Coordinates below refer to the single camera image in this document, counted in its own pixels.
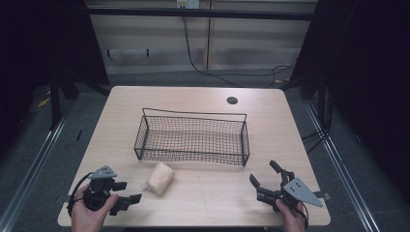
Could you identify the black curtain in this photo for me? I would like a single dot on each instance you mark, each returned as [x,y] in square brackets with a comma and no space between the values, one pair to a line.
[370,80]
[38,48]

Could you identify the person's left hand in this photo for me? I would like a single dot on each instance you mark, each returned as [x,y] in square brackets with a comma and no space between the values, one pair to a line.
[87,216]

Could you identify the white wall socket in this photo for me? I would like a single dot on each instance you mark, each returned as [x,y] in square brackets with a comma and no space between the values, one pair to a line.
[188,3]

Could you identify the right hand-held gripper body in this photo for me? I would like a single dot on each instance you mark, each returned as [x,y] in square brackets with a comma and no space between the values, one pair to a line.
[295,193]

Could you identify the dark round table grommet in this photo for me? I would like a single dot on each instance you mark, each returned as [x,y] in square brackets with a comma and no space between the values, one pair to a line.
[232,100]

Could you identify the silver floor rail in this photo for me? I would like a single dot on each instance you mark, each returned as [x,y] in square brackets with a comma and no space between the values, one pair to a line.
[341,167]
[35,167]

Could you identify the black horizontal metal bar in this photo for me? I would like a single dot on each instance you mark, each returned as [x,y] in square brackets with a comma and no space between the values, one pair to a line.
[199,13]

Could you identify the black metal stand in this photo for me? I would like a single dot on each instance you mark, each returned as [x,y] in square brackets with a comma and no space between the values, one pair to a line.
[55,103]

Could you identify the person's right hand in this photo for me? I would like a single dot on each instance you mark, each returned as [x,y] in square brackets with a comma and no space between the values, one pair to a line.
[291,219]

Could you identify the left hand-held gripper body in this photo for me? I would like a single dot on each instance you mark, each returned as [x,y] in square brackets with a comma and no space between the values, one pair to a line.
[98,190]

